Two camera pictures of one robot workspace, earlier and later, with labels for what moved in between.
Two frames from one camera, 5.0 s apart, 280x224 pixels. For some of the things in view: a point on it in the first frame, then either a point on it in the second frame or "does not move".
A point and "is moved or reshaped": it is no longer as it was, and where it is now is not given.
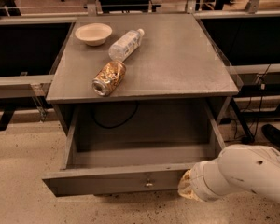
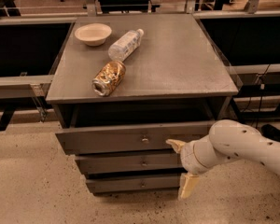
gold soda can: [108, 78] does not move
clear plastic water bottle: [126, 45] does not move
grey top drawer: [134, 148] is moved or reshaped
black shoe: [279, 136] does not move
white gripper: [198, 180] → [188, 159]
